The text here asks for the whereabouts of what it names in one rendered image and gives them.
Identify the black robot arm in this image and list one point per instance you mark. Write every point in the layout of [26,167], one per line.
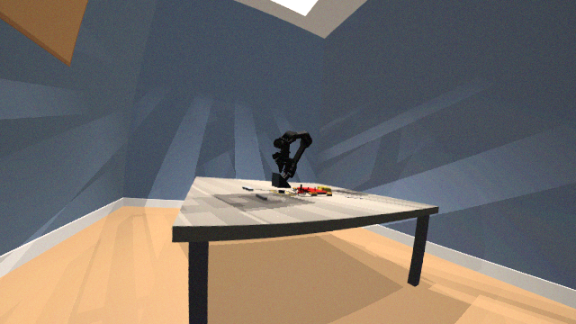
[284,143]

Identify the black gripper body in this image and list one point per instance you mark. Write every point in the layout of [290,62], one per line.
[285,158]

